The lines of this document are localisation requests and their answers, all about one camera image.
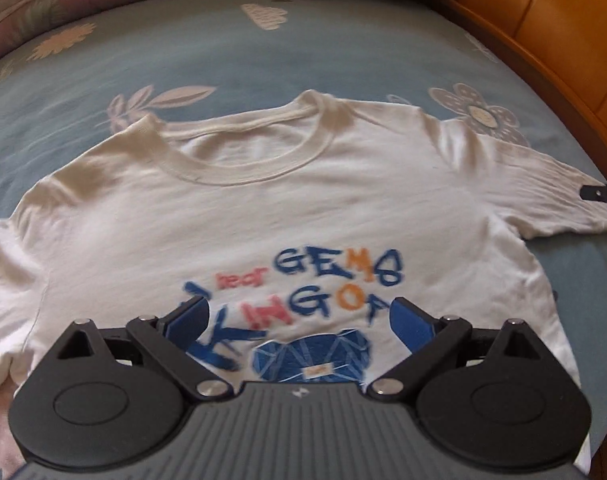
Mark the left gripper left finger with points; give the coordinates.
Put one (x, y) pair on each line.
(102, 398)

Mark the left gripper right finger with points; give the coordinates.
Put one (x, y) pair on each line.
(495, 399)

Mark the white printed sweatshirt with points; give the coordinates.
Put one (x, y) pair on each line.
(303, 222)

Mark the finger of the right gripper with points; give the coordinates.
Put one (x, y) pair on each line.
(594, 193)

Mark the orange wooden headboard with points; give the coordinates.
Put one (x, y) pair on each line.
(559, 47)

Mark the blue floral bed sheet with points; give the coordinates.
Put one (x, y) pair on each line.
(66, 90)

